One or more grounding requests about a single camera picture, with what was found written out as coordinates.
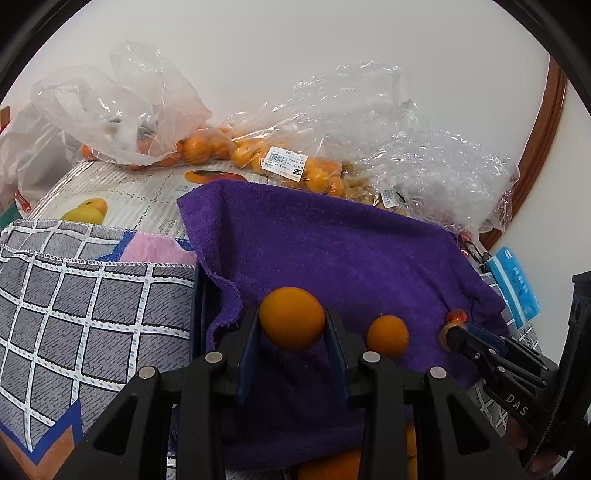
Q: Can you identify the blue tissue pack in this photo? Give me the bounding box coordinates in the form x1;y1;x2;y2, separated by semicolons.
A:
488;247;541;330

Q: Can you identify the clear bag of tangerines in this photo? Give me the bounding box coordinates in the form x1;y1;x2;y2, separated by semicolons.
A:
30;41;232;171

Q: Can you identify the person's right hand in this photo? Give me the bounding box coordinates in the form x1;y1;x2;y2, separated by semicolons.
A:
505;411;561;478

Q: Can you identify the round orange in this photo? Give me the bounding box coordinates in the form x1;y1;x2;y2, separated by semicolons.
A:
366;315;410;361
259;286;326;352

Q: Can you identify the grey checked blanket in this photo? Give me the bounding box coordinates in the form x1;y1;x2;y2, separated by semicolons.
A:
0;219;541;480

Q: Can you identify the clear bag of small oranges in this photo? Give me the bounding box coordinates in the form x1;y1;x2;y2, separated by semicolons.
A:
217;60;421;197

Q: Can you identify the brown wooden door frame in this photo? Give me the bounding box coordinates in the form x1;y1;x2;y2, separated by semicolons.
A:
478;53;568;250

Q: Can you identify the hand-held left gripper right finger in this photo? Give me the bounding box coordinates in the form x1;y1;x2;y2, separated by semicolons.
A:
324;308;527;480

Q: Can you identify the fruit print cardboard box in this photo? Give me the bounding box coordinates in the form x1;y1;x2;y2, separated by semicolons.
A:
28;159;247;241

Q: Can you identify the pile of oranges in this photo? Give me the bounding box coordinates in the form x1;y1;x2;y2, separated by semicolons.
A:
295;422;419;480

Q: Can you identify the purple towel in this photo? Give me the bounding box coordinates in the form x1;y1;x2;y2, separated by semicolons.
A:
177;179;511;472

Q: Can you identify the black cable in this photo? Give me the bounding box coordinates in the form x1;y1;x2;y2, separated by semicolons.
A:
462;233;492;275

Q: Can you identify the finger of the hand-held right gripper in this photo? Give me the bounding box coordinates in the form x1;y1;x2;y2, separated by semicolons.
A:
465;322;560;377
445;325;546;394

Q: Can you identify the clear bag of golden berries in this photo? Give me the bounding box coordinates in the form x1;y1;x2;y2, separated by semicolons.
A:
339;159;411;217

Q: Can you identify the white plastic bag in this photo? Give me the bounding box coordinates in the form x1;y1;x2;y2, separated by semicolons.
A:
0;104;84;213

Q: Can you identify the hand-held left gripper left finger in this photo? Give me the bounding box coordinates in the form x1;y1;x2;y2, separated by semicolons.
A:
55;307;262;480

